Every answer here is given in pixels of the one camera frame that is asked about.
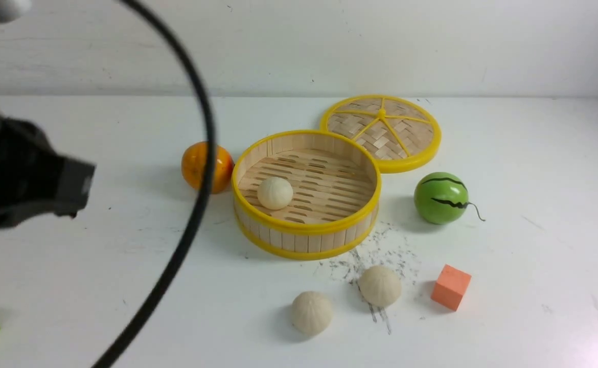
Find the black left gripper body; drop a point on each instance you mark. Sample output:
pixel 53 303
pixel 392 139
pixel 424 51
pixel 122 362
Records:
pixel 35 179

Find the white bun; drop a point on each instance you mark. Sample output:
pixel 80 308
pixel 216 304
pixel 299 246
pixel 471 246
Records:
pixel 379 286
pixel 311 313
pixel 275 193

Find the yellow-rimmed bamboo steamer tray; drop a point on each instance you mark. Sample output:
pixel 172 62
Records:
pixel 336 186

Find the yellow-rimmed bamboo steamer lid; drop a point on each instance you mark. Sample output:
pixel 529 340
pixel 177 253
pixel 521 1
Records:
pixel 400 135

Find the orange toy fruit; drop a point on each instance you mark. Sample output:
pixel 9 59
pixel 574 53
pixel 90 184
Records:
pixel 192 167

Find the green toy watermelon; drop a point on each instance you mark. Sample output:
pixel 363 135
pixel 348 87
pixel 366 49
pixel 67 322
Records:
pixel 442 198

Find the orange foam cube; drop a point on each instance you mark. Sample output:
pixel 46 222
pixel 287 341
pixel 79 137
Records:
pixel 450 287

